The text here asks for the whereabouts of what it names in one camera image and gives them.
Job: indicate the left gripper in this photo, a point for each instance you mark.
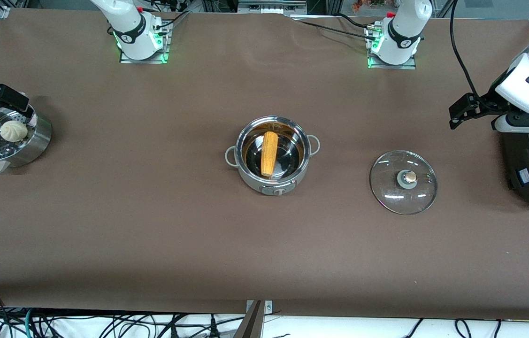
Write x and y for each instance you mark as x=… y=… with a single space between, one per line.
x=488 y=102

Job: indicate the glass pot lid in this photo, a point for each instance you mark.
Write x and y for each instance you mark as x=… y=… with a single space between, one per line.
x=391 y=188

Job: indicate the yellow corn cob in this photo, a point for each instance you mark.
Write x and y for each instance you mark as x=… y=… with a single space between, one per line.
x=270 y=155

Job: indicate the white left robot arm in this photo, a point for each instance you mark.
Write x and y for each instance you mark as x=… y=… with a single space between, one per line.
x=405 y=28

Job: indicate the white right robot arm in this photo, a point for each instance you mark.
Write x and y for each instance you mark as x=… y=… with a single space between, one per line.
x=128 y=28

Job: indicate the stainless steel steamer pot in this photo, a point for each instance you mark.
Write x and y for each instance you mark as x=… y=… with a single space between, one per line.
x=34 y=141

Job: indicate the stainless steel cooking pot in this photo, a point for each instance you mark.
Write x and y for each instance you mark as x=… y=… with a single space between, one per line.
x=252 y=180

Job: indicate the white steamed bun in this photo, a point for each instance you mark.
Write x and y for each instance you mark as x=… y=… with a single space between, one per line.
x=13 y=130

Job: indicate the grey equipment box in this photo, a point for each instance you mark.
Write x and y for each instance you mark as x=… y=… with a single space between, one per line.
x=271 y=6

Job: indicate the brown table cover mat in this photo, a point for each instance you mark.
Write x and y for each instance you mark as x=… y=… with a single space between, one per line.
x=198 y=244

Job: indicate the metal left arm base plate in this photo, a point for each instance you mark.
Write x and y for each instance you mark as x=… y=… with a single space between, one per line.
x=393 y=66

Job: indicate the metal table edge bracket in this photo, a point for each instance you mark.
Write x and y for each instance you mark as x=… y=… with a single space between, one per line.
x=268 y=306

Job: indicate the dark brown post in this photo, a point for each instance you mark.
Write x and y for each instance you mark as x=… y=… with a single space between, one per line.
x=250 y=326

